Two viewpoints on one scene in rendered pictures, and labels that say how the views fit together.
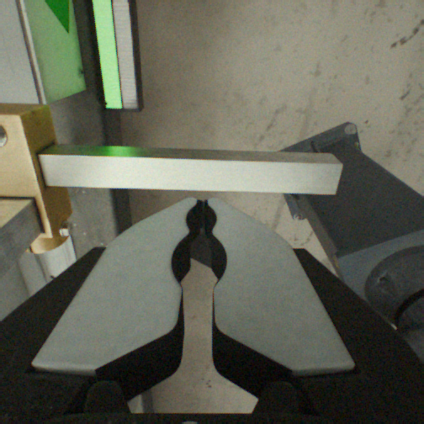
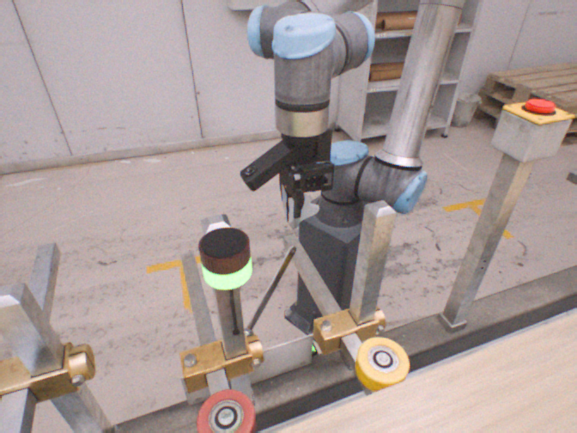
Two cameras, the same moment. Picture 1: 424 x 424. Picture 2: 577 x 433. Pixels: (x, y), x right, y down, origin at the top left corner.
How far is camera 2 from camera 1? 0.68 m
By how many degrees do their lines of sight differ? 47
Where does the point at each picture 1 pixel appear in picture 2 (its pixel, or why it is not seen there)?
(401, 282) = (337, 212)
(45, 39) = (288, 348)
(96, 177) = (328, 296)
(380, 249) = (330, 231)
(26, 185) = (343, 314)
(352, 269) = (349, 234)
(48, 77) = (302, 340)
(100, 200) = not seen: hidden behind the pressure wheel
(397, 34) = not seen: hidden behind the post
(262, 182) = (300, 252)
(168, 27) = not seen: outside the picture
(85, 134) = (335, 358)
